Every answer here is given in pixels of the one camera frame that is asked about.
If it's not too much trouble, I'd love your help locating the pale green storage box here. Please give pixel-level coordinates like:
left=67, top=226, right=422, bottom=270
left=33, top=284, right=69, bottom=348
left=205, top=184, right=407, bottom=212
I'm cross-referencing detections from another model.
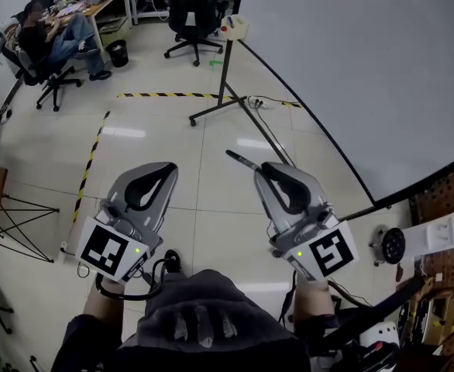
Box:
left=97, top=15, right=131, bottom=46

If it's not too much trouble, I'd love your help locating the person's black left shoe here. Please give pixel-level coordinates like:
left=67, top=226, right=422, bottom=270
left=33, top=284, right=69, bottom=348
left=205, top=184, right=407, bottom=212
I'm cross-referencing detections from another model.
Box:
left=163, top=249, right=182, bottom=274

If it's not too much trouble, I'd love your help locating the wooden desk with white legs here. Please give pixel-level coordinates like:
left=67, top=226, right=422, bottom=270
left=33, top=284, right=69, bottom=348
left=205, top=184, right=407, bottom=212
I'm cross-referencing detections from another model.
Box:
left=44, top=0, right=139, bottom=52

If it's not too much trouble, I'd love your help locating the grey black office chair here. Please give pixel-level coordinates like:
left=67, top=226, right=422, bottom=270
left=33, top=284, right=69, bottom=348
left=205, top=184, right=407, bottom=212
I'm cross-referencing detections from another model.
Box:
left=0, top=33, right=83, bottom=112

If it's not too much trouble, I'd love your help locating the white whiteboard on black stand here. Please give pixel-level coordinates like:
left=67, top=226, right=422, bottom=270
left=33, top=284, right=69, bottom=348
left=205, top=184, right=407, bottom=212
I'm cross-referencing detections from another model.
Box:
left=187, top=0, right=454, bottom=222

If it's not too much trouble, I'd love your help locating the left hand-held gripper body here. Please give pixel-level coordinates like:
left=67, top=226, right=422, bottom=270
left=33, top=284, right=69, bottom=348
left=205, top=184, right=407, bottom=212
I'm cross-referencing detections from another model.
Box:
left=74, top=198, right=162, bottom=285

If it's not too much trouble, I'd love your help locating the person's right forearm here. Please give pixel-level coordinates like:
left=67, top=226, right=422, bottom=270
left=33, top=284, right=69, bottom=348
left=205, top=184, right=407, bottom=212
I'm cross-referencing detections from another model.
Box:
left=292, top=277, right=335, bottom=321

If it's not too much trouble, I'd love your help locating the brown pegboard panel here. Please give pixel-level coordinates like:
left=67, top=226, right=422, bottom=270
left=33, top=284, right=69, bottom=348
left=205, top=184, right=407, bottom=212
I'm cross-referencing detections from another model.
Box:
left=408, top=160, right=454, bottom=372

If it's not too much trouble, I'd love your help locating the yellow black floor tape strip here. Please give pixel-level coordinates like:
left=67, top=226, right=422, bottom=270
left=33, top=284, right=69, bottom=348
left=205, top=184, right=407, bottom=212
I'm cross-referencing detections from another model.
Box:
left=116, top=91, right=304, bottom=109
left=73, top=110, right=111, bottom=223

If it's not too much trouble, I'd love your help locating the white power strip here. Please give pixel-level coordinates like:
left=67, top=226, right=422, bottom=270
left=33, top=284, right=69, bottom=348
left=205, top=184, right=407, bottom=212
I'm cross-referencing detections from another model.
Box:
left=248, top=95, right=277, bottom=111

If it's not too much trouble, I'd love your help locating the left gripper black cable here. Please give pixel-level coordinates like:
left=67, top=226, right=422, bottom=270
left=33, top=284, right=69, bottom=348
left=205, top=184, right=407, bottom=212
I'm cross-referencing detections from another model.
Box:
left=95, top=257, right=174, bottom=301

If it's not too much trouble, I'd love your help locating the white paper sheet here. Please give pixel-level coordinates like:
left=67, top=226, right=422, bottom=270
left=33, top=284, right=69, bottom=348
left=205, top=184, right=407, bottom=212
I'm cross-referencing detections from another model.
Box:
left=403, top=207, right=454, bottom=256

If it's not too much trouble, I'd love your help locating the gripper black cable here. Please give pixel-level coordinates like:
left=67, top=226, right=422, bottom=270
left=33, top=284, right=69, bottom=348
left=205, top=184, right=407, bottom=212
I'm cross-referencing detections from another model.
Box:
left=95, top=257, right=174, bottom=301
left=279, top=271, right=300, bottom=325

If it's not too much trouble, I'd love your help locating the black mesh office chair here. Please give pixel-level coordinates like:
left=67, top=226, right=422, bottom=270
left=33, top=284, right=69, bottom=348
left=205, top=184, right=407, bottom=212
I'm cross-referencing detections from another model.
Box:
left=163, top=0, right=225, bottom=67

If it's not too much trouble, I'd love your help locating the yellow marker tray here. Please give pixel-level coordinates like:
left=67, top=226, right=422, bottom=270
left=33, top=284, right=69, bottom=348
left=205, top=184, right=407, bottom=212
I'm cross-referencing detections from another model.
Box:
left=221, top=13, right=250, bottom=41

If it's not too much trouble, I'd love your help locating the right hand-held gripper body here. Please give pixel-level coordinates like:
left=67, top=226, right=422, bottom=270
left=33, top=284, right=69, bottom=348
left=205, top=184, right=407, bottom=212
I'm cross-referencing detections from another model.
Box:
left=267, top=205, right=359, bottom=282

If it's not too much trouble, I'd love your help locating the cardboard box with striped tape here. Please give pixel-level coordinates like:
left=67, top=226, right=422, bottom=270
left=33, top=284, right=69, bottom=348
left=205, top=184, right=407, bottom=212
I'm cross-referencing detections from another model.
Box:
left=404, top=281, right=454, bottom=344

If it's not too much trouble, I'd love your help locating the black cable reel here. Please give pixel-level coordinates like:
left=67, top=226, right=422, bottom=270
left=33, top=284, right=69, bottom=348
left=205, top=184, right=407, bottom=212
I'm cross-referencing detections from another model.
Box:
left=369, top=226, right=407, bottom=267

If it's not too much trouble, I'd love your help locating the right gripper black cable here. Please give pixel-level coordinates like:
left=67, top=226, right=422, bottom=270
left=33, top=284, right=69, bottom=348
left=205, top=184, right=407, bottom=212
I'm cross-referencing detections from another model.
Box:
left=279, top=271, right=300, bottom=325

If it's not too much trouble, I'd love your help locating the person's dark clothed body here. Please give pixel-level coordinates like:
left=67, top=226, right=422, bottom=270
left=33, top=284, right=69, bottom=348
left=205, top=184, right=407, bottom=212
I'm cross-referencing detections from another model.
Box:
left=52, top=267, right=340, bottom=372

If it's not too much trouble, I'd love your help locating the black trash bin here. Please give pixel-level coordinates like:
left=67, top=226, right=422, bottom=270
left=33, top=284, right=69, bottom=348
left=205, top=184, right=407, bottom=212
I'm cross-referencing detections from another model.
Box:
left=105, top=39, right=129, bottom=68

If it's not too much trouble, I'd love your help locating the person's left forearm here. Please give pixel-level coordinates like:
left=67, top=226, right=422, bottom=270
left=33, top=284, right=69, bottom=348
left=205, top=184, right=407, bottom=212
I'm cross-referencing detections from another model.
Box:
left=83, top=279, right=126, bottom=325

